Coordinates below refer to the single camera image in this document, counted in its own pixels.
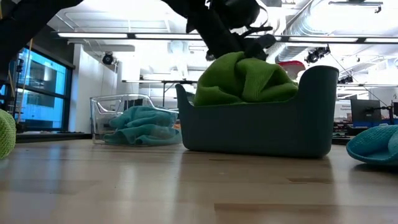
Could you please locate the clear spray bottle red trigger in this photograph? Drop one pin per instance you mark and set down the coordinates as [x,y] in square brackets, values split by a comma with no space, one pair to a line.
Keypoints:
[292,67]

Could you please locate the black round ceiling speaker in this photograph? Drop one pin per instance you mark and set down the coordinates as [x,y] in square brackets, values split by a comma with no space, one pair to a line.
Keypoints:
[108,59]
[209,57]

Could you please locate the black ceiling spotlight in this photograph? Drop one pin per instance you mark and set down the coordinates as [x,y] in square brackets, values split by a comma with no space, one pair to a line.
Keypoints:
[345,80]
[315,55]

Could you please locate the dark monitor screen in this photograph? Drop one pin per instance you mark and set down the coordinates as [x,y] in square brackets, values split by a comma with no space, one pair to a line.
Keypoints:
[365,110]

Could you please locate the thin black table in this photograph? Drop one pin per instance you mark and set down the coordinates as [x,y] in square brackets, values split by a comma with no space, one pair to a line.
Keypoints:
[149,81]

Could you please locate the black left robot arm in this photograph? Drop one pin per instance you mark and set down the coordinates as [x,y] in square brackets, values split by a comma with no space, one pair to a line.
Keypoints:
[31,18]

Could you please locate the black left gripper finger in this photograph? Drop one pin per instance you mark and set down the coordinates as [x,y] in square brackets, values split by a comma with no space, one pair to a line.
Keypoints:
[256,55]
[264,42]

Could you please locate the long ceiling light strip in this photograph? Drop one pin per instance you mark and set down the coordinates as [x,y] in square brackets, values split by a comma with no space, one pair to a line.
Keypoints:
[90,35]

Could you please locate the blue microfiber towel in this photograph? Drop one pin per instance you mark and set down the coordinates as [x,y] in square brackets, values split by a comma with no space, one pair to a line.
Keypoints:
[143,124]
[373,146]

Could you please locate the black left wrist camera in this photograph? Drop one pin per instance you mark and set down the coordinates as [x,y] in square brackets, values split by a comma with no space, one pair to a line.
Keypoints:
[236,12]

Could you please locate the large window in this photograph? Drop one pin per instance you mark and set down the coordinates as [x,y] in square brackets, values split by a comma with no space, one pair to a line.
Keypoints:
[40,93]

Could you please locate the teal plastic basket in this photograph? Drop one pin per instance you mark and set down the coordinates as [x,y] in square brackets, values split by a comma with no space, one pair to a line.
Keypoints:
[248,130]

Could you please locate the green microfiber towel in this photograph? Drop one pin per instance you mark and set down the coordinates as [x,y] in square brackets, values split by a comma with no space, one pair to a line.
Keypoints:
[248,81]
[7,133]

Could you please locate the clear plastic basket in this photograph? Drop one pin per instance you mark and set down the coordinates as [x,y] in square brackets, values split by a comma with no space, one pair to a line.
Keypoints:
[99,124]

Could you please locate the silver ventilation duct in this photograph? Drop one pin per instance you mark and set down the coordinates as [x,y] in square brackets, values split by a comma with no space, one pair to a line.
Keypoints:
[311,21]

